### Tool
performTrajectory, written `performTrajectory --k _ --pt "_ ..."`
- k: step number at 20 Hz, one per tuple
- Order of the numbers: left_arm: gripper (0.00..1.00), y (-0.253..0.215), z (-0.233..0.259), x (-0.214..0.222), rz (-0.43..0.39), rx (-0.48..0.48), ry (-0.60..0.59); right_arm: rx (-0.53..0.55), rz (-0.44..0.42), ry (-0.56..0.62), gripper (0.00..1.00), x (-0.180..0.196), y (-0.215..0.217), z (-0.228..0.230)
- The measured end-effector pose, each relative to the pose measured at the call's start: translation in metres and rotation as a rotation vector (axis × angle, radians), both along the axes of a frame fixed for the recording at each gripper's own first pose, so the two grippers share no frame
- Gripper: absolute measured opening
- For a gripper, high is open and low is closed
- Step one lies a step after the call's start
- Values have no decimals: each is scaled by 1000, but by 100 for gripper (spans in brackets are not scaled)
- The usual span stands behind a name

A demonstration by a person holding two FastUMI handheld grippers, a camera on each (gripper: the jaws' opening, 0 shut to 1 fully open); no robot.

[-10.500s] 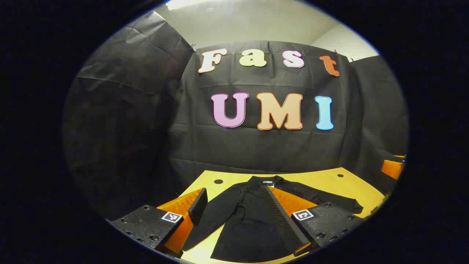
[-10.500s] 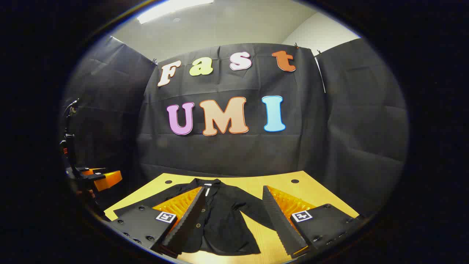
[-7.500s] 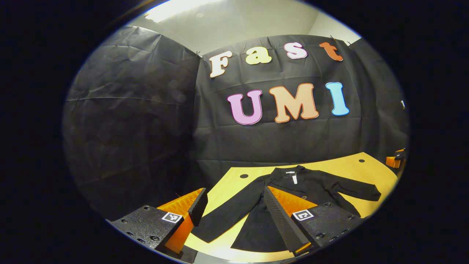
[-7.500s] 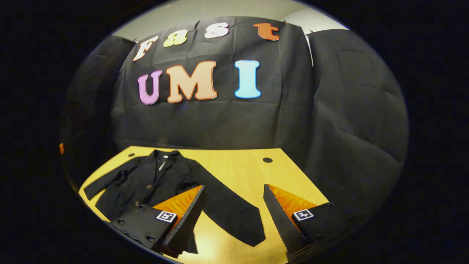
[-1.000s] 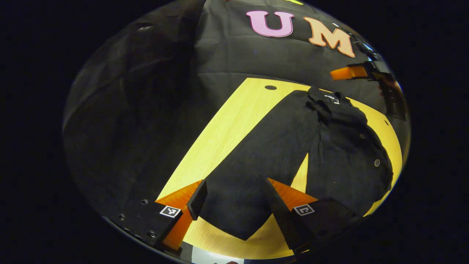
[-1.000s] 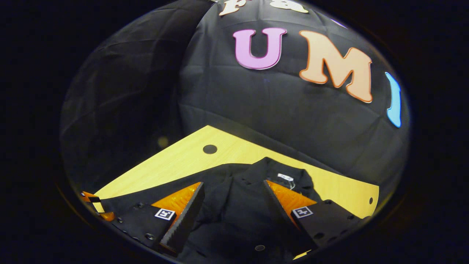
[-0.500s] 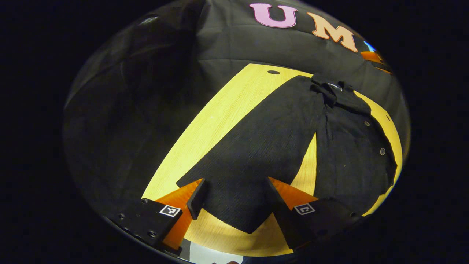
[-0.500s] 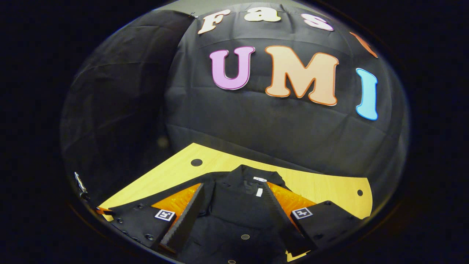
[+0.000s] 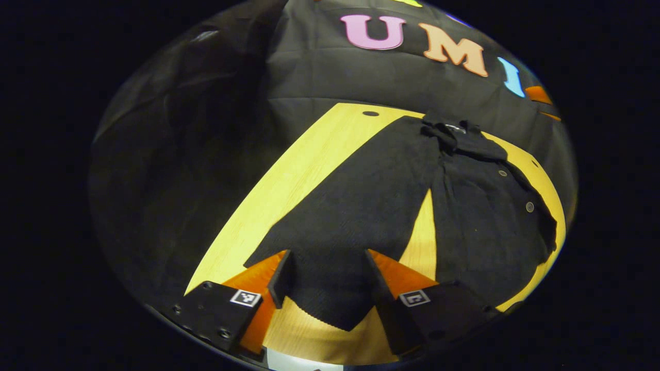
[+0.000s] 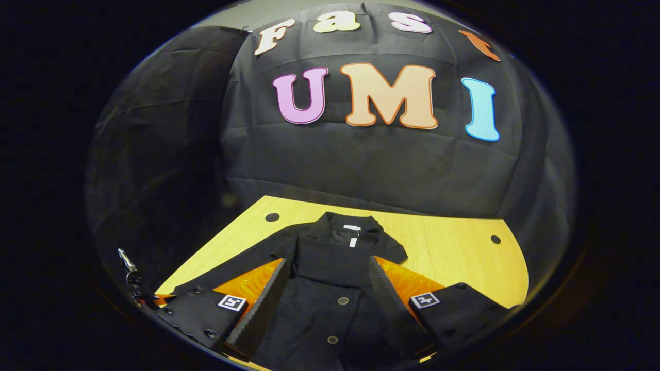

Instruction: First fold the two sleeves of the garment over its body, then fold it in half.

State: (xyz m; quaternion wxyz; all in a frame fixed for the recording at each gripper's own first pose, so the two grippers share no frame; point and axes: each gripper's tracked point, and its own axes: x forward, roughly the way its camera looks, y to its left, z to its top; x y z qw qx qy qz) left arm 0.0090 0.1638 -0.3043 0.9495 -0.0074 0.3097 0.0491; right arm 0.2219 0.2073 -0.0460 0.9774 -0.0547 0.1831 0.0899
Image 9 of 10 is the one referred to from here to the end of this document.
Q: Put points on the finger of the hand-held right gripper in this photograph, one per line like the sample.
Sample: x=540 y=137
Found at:
x=538 y=95
x=550 y=116

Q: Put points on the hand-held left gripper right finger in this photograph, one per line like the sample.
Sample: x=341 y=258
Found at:
x=384 y=299

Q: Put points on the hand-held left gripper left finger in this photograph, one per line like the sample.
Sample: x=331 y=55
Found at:
x=281 y=278

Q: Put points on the black button shirt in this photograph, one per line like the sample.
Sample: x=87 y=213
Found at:
x=371 y=206

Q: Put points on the black backdrop cloth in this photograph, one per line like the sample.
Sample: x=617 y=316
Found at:
x=335 y=77

